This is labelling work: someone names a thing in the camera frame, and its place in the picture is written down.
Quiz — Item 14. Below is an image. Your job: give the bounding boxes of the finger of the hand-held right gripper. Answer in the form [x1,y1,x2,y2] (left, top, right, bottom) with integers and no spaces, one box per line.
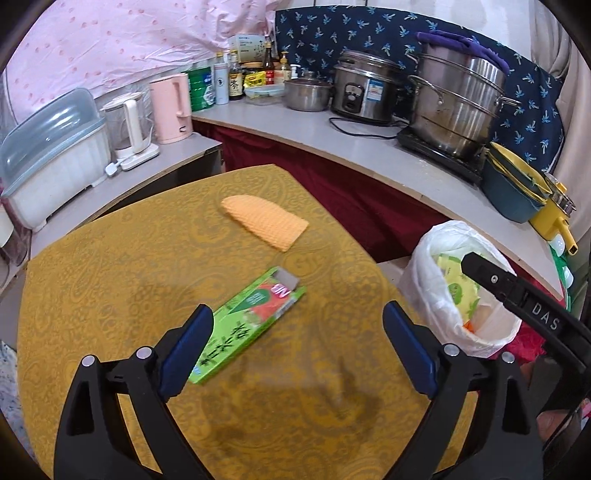
[462,250,591,371]

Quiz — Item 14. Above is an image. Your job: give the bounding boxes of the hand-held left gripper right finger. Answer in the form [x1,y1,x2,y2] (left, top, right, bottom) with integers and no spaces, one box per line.
[382,300,544,480]

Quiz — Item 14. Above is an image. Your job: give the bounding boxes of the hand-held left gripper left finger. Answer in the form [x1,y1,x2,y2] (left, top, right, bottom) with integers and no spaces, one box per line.
[53,303,216,480]

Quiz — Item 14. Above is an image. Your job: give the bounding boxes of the yellow-green snack packet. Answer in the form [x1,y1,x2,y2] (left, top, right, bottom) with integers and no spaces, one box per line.
[434,251,484,325]

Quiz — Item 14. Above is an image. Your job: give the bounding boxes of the bin with white bag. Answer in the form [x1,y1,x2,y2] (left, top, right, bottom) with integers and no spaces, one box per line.
[398,220,522,359]

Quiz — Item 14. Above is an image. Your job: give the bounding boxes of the green carton box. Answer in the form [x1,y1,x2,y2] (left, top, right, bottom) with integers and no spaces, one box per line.
[187,266,307,385]

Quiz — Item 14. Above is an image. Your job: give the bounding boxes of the red cloth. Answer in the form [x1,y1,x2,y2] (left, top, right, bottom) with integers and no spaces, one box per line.
[499,318,551,366]

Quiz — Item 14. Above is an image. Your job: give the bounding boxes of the green cloth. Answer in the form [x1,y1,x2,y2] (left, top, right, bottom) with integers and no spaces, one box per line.
[549,240,574,315]

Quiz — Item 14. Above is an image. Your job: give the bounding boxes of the yellow plastic basin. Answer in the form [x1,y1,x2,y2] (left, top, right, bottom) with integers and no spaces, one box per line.
[487,141,553,204]

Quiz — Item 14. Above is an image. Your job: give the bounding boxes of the short orange foam net sleeve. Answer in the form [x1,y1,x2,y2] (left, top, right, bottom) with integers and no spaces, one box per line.
[220,194,310,253]

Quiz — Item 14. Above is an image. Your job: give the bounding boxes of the black induction cooker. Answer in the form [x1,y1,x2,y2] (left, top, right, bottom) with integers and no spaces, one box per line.
[397,126,488,186]

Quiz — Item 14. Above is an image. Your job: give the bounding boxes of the dark red counter curtain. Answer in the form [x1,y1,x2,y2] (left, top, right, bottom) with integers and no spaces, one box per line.
[203,122,565,302]

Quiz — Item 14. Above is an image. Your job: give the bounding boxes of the low grey side cabinet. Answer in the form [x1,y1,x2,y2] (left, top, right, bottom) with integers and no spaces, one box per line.
[0,131,225,278]

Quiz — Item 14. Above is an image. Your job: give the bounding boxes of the large steel steamer pot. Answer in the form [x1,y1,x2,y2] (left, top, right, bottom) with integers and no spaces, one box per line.
[406,41,523,160]

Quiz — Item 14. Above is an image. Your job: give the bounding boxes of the dish box with blue lid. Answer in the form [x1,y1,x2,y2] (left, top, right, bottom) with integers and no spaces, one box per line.
[0,88,114,232]

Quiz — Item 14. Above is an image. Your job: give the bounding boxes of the grey kitchen counter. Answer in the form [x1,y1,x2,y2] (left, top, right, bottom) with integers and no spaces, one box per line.
[191,98,567,302]

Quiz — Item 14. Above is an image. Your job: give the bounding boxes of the glass electric kettle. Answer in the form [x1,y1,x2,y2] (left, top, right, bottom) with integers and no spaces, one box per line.
[102,91,160,172]

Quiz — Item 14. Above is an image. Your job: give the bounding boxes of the beige curtain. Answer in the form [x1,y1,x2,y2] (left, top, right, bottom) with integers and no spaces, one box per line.
[531,0,591,177]

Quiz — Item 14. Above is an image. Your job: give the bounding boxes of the pink electric kettle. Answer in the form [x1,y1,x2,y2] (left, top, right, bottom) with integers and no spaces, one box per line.
[148,73,194,145]

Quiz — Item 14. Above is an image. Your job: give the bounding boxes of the steel rice cooker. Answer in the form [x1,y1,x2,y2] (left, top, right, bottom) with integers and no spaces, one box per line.
[331,50,407,123]

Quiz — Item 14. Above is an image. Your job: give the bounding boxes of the green tin can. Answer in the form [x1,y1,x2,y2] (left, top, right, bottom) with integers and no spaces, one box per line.
[187,66,217,113]

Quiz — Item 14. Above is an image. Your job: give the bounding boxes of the clear food container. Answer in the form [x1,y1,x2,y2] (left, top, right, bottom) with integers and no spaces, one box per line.
[243,83,286,106]

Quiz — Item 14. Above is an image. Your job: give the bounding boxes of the white flask bottle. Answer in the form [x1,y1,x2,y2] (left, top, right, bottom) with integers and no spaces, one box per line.
[213,62,230,106]

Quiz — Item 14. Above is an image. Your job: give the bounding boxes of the dark sauce bottle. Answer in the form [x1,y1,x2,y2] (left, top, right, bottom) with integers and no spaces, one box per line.
[228,50,246,102]

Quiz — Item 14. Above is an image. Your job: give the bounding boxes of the small steel pot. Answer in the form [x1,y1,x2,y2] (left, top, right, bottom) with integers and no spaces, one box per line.
[283,71,336,112]

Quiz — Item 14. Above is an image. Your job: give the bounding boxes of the amber oil bottle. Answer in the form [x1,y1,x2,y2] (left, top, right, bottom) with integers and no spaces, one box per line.
[274,52,293,85]

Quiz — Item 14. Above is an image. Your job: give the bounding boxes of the slim dark bottle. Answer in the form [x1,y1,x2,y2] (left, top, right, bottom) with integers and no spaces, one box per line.
[262,41,276,86]

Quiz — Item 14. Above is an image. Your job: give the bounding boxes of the white and green box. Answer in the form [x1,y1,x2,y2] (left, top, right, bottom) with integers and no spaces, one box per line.
[229,33,271,66]

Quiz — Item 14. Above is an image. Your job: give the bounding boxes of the pink dotted cloth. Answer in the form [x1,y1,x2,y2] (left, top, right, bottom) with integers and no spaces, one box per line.
[0,0,279,139]

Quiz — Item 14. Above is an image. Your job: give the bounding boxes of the navy printed cloth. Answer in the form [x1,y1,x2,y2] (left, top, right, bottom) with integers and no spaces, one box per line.
[274,7,567,182]

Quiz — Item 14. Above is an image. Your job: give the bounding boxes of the yellow handled pot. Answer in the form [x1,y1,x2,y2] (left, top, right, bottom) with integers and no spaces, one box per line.
[529,173,579,256]

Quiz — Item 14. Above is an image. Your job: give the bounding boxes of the black power cable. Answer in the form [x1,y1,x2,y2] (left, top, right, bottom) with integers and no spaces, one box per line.
[329,116,411,138]

